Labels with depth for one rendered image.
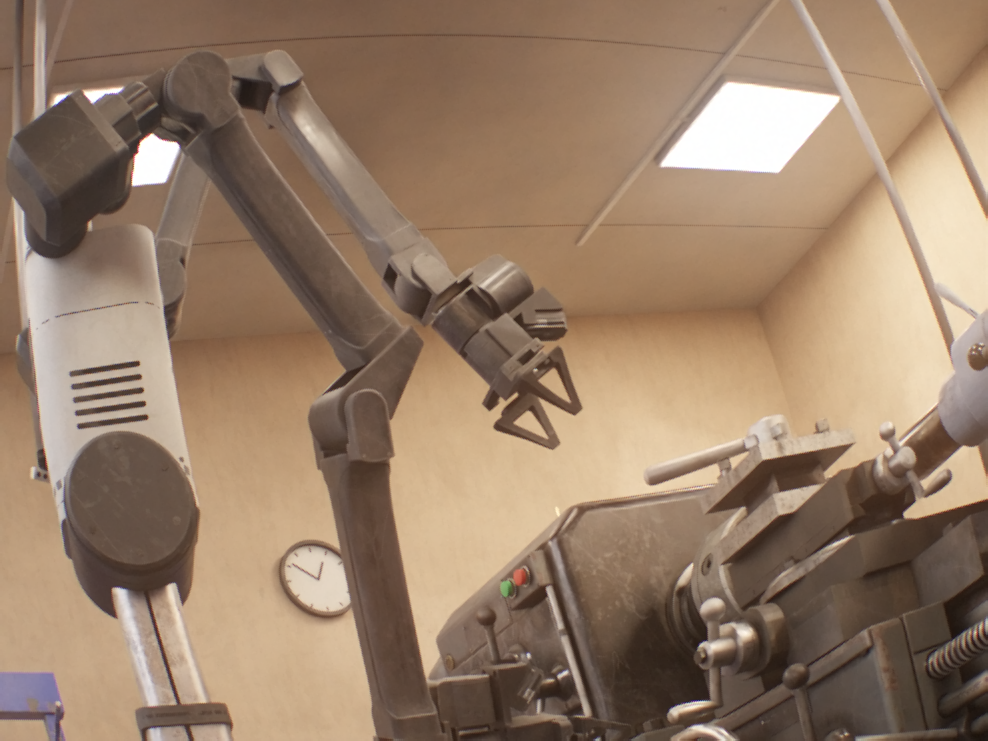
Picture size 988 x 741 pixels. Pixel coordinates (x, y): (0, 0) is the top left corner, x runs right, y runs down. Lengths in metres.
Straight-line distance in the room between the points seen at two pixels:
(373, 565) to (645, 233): 5.05
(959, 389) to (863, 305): 4.88
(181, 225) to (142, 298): 0.42
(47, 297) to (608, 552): 1.27
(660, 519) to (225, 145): 1.29
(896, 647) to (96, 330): 0.95
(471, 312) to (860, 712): 0.76
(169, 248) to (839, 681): 1.00
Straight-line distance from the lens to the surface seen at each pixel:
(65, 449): 1.58
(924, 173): 6.53
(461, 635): 2.92
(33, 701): 5.09
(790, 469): 2.07
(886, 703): 1.71
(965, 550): 1.76
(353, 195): 2.10
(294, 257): 1.62
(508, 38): 5.13
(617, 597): 2.58
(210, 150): 1.61
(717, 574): 2.44
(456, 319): 2.04
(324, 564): 6.12
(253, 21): 4.68
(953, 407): 2.06
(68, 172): 1.53
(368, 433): 1.59
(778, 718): 1.88
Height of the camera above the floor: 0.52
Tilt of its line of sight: 24 degrees up
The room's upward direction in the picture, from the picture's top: 17 degrees counter-clockwise
